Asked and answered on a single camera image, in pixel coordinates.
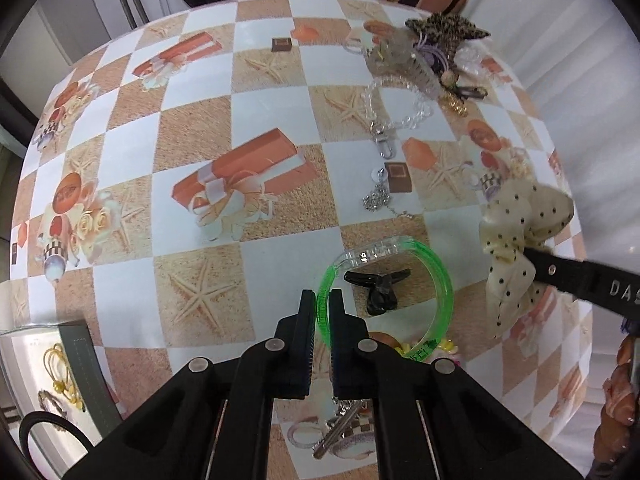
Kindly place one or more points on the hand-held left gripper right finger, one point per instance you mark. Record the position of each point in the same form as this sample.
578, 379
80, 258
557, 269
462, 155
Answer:
340, 347

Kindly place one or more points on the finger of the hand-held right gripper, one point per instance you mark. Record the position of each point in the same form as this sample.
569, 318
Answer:
575, 275

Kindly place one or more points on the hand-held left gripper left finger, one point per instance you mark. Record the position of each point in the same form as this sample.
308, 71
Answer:
307, 345

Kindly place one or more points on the small black hair clip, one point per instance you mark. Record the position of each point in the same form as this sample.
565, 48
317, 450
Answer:
380, 290

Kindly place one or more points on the cream polka dot scrunchie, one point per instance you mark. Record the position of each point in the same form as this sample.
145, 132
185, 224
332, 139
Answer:
510, 220

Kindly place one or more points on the green translucent bangle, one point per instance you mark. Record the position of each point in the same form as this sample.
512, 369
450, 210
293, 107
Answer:
446, 290

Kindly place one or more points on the beige lined glass tray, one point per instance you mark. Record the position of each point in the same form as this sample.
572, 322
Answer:
30, 360

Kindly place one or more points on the person's right hand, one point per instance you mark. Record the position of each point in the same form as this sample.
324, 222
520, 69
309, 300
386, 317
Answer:
617, 395

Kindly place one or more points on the dark metal hair clip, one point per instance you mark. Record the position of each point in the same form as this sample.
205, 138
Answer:
472, 92

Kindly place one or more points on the clear white hair accessory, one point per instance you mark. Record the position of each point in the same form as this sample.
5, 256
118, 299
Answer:
471, 62

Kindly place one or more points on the printed checkered tablecloth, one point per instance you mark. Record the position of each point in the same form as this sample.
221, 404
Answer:
280, 110

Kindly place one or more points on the clear plastic hair claw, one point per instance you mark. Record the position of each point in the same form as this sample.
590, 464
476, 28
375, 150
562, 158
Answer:
400, 55

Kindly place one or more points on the black elastic hair band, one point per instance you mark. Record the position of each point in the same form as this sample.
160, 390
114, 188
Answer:
30, 417

